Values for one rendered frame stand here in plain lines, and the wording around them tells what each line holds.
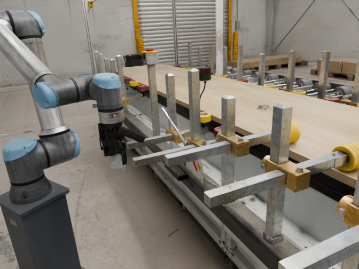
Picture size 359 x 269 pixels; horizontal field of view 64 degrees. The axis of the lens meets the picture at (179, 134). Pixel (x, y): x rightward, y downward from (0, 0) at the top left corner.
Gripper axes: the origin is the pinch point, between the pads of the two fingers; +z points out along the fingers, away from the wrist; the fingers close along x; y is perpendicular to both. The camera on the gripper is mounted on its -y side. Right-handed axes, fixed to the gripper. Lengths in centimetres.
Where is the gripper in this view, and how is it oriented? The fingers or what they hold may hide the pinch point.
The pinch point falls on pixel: (124, 169)
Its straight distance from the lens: 115.5
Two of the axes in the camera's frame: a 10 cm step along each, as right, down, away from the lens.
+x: 4.3, 2.9, -8.6
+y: -9.0, 1.9, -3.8
